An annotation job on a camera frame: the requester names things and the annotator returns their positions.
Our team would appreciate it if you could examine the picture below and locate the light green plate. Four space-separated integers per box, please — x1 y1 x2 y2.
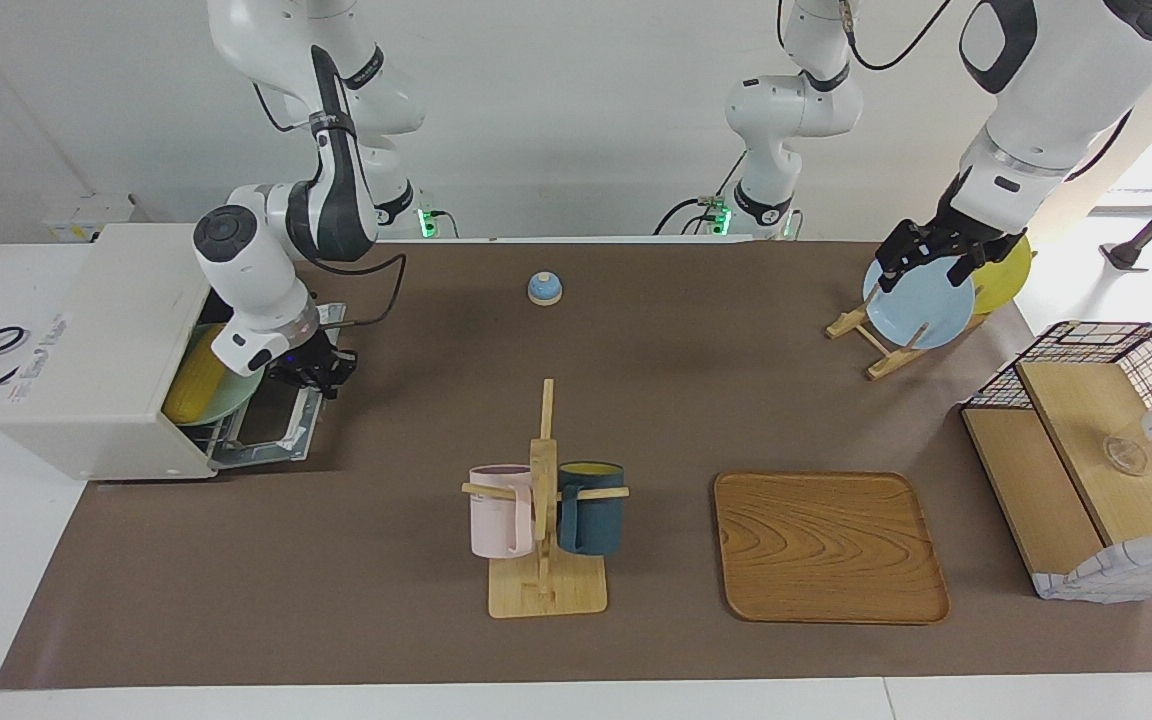
161 320 267 429

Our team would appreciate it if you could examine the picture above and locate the glass oven door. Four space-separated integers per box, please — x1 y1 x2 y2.
206 385 325 469

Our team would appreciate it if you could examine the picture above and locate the yellow corn cob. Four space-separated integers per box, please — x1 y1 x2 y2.
164 325 232 421

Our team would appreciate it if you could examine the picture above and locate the white toaster oven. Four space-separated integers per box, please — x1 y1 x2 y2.
0 223 237 483

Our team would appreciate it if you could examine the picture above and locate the yellow plate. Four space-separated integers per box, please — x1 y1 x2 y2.
971 232 1034 316

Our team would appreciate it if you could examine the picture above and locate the light blue plate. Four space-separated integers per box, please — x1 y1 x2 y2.
862 245 977 351

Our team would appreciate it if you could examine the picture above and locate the wooden plate rack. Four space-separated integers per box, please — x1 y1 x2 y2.
826 305 992 382

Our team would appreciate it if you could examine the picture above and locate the pink mug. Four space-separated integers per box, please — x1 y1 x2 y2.
468 464 537 559

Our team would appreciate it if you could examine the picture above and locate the brown table mat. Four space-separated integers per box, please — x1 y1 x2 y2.
0 240 1152 691

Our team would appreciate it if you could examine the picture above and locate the small clear glass dish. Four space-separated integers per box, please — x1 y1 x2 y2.
1101 435 1150 476

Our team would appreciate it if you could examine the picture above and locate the wooden serving tray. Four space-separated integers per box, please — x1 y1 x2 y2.
713 471 951 626

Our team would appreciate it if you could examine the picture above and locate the dark blue mug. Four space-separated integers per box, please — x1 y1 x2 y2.
556 461 626 557

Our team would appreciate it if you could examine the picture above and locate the wooden mug tree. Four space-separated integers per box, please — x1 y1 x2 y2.
462 378 631 619

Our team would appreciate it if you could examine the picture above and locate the white checkered cloth liner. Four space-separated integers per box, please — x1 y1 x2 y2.
1031 527 1152 604

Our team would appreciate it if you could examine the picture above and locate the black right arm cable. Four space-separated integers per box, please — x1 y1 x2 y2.
254 45 407 331

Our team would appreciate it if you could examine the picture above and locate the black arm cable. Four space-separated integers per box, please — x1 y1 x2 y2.
839 0 955 73
254 45 407 331

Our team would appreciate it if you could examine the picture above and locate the wire shelf with wooden boards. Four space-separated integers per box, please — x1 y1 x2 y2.
960 321 1152 604

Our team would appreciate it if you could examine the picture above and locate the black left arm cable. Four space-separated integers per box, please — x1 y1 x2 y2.
839 0 955 73

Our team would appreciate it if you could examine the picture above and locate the black base power cable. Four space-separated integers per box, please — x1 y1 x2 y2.
653 150 749 237

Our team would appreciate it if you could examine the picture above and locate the white wall socket box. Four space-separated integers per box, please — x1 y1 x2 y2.
41 192 137 244

